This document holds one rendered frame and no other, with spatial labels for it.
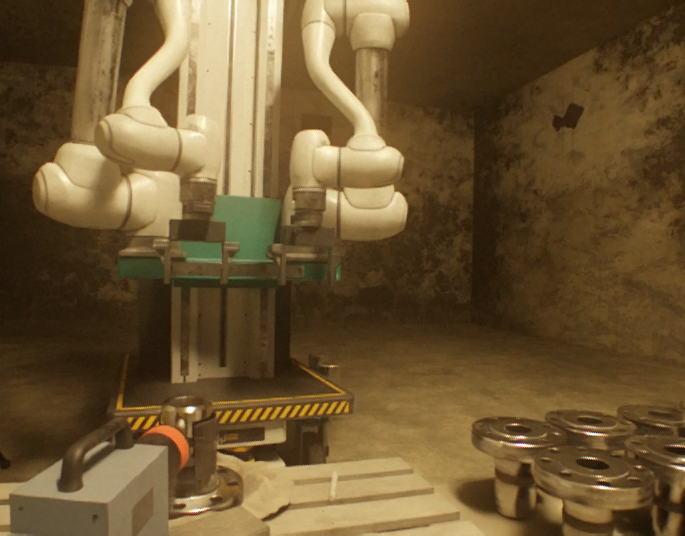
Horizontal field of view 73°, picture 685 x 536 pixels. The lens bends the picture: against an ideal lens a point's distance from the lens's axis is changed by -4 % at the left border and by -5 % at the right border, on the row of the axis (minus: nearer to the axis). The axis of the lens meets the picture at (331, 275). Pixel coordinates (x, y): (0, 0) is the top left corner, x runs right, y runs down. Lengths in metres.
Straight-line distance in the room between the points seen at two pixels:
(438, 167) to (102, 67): 5.79
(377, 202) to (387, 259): 4.90
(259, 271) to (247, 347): 0.36
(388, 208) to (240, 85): 0.69
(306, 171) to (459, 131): 5.95
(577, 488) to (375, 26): 1.32
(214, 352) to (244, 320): 0.15
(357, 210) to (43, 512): 1.12
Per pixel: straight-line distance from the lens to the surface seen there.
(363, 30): 1.58
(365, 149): 1.25
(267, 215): 1.62
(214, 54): 1.82
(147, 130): 1.12
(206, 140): 1.18
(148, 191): 1.41
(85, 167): 1.34
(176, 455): 0.99
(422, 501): 1.28
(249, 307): 1.69
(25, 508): 0.77
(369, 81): 1.55
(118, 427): 0.83
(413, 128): 6.79
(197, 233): 1.18
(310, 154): 1.24
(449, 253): 6.78
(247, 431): 1.41
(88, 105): 1.39
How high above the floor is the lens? 0.70
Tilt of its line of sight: 1 degrees down
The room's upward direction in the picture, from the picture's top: 1 degrees clockwise
